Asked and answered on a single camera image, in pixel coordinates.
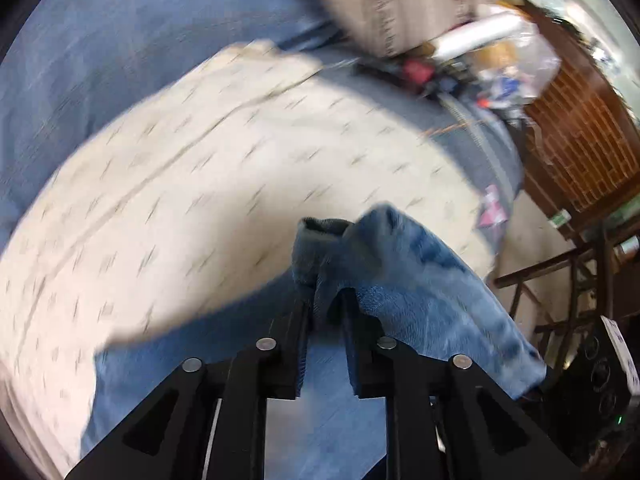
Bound white bottle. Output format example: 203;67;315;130
431;12;524;63

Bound blue plaid pillow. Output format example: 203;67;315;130
1;0;338;240

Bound clear plastic bag of items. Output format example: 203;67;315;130
448;4;561;110

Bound brown wicker nightstand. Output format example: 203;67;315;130
520;2;639;240

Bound cream leaf-print quilt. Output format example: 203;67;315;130
1;42;494;479

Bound blue denim jeans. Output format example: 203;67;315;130
81;205;547;479

